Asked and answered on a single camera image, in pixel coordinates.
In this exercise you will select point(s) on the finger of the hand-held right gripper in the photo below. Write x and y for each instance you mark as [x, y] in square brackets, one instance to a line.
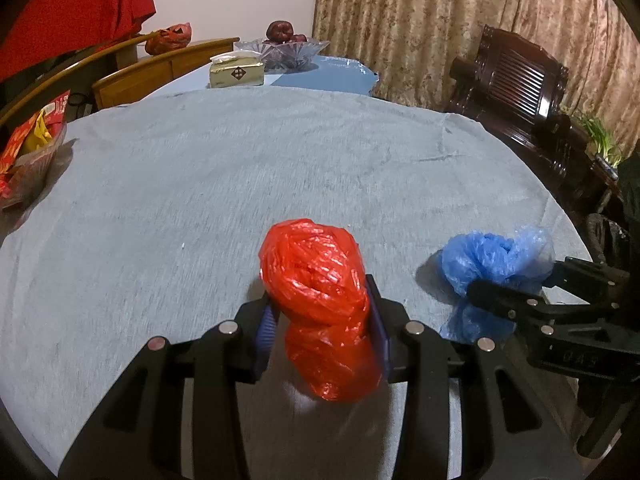
[582, 269]
[500, 297]

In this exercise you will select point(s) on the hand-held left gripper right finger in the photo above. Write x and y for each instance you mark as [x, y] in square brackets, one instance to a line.
[378, 332]

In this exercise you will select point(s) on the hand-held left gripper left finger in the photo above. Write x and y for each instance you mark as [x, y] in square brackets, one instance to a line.
[265, 332]

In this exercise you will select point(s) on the bin with black liner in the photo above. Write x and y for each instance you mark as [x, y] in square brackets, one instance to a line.
[602, 235]

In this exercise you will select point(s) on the blue plastic bag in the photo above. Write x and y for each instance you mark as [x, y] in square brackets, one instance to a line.
[480, 260]

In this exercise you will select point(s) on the red plastic bag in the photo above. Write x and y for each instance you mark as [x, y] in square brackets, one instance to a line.
[315, 270]

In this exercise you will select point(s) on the dark wooden side table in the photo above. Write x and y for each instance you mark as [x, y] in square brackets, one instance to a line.
[585, 175]

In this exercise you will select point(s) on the green potted plant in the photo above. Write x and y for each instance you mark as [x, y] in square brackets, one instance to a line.
[600, 135]

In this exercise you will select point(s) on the dark wooden armchair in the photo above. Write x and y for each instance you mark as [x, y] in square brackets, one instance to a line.
[510, 90]

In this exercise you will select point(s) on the tissue box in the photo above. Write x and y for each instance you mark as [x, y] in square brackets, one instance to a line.
[235, 74]

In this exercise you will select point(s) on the blue tablecloth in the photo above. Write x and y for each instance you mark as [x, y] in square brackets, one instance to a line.
[325, 76]

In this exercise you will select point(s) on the glass fruit bowl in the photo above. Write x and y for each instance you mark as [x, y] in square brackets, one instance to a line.
[282, 54]

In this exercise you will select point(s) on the curved wooden chair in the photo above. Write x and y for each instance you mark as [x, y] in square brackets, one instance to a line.
[145, 80]
[60, 72]

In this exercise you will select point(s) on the beige patterned curtain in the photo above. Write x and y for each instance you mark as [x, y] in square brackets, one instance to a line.
[450, 5]

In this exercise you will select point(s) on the small dark red apple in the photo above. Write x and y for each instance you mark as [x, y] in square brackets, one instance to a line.
[299, 38]

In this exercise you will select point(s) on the large dark red apple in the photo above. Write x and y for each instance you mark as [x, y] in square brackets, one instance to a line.
[278, 31]

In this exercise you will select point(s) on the red and yellow snack packet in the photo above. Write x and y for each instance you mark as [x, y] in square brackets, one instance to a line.
[30, 135]

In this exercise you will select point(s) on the red patterned bag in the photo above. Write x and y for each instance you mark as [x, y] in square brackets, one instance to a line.
[167, 39]

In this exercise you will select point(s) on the red cloth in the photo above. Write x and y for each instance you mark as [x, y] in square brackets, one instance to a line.
[70, 5]

